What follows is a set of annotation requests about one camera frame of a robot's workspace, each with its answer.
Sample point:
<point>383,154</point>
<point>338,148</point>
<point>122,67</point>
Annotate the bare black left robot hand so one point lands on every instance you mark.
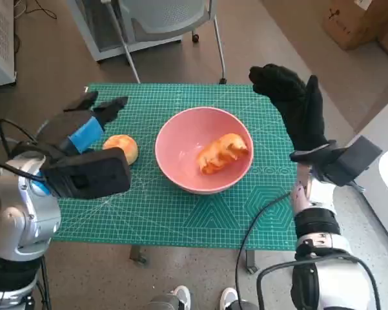
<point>74,122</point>

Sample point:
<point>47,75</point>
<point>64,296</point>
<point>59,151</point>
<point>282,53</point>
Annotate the grey mesh office chair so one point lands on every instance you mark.
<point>168,16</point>

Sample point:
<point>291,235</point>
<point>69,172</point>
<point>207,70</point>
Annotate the white frame cabinet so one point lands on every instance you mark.
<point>106,55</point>

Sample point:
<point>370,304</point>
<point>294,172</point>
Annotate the metal table leg bracket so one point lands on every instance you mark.
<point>251,262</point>
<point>138,254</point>

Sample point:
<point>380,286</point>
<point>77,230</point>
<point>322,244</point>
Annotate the small cardboard box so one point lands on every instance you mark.
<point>352,29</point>

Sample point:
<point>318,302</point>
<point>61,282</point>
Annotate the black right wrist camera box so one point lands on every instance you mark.
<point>355,158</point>

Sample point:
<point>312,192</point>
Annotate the pink bowl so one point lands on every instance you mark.
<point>180,145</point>

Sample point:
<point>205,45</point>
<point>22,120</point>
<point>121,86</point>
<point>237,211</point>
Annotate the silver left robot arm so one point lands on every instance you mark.
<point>22,223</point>

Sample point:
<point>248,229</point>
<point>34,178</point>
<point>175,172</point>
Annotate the white left robot foot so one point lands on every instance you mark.
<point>182,296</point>

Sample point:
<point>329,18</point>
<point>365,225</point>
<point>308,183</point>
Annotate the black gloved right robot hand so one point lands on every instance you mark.
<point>300,116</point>

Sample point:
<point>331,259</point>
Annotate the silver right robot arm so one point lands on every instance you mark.
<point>319,193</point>

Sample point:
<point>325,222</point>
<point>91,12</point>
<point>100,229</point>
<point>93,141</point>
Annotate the orange ridged bread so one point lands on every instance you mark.
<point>219,155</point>

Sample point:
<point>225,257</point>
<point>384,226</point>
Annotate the round golden bread bun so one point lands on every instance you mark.
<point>126,145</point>

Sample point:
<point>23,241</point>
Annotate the green cutting mat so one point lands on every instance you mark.
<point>168,219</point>

